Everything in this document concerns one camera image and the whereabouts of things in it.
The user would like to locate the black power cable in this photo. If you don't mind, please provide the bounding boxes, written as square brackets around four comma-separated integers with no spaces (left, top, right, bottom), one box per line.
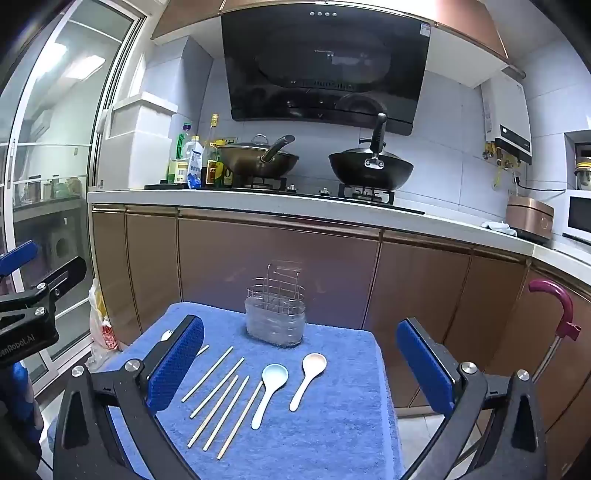
[515,173,568,192]

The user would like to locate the bronze wok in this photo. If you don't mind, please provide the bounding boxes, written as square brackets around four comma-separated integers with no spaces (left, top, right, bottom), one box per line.
[217,134,300,178]

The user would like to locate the black gas stove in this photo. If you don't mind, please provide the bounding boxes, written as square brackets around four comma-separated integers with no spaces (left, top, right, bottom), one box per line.
[144,175,426,215]

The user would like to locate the black range hood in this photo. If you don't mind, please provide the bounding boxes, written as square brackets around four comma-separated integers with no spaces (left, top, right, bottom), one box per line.
[221,7,432,137]

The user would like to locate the wire utensil holder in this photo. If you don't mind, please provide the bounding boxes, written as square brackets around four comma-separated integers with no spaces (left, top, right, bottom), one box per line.
[244,261,308,348]

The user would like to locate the blender jar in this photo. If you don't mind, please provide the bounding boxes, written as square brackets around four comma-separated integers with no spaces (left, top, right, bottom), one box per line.
[574,145,591,191]

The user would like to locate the green plastic bottle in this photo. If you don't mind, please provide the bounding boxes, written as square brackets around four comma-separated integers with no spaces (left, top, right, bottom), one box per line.
[167,121,192,184]

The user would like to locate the black wok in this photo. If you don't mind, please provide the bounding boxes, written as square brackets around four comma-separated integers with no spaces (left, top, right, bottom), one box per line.
[329,113,415,191]

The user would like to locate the white plastic bag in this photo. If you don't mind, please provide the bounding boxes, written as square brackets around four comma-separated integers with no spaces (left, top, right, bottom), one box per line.
[87,278,122,365]

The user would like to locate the brown kitchen base cabinets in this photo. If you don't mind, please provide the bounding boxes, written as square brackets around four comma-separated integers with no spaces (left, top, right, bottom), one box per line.
[91,205,591,480]

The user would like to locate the yellow water heater pipe fittings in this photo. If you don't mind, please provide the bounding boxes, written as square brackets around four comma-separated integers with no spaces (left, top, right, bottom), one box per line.
[482,143,525,190]

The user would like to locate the light blue spoon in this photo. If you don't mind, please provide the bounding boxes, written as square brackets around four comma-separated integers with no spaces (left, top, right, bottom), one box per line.
[250,363,290,431]

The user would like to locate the rose gold rice cooker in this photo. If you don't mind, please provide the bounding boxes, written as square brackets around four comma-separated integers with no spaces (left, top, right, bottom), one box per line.
[505,194,555,241]

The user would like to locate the magenta hooked handle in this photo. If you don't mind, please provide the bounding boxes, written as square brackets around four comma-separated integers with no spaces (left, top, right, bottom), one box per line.
[527,279,580,379]

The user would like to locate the white cloth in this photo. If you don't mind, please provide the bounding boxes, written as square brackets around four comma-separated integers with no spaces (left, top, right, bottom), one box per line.
[481,220,519,237]

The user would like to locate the white water heater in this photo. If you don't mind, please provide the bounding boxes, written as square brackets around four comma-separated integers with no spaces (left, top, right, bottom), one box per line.
[480,74,534,166]

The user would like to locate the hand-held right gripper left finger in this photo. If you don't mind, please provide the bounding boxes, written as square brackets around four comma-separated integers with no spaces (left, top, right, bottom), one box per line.
[53,315,206,480]

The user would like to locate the blue towel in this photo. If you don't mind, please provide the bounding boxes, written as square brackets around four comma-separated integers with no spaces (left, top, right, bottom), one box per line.
[48,301,407,480]

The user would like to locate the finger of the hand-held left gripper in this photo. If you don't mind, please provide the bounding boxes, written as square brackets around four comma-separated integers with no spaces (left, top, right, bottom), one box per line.
[0,256,88,319]
[0,240,39,278]

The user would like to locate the white microwave oven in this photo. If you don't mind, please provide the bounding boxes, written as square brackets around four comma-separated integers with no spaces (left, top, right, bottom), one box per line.
[564,189,591,245]

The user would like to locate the white and blue bottle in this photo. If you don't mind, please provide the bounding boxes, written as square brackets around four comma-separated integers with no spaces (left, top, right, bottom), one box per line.
[184,136,205,189]

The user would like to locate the cluttered balcony shelf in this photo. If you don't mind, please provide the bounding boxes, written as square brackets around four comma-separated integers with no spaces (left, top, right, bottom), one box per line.
[11,173,88,208]

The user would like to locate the sliding glass door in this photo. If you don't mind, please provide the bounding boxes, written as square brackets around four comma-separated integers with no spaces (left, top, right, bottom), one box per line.
[0,0,148,393]

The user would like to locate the beige spoon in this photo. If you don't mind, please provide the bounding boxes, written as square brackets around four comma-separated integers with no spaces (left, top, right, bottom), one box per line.
[289,353,328,412]

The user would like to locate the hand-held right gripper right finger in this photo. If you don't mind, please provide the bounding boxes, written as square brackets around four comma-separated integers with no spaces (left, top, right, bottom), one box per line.
[396,318,548,480]

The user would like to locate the person's left hand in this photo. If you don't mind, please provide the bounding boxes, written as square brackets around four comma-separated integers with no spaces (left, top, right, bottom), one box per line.
[0,362,44,462]

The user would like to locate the glass wok lid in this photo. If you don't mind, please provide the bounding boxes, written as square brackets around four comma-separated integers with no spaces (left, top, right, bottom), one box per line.
[218,134,278,151]

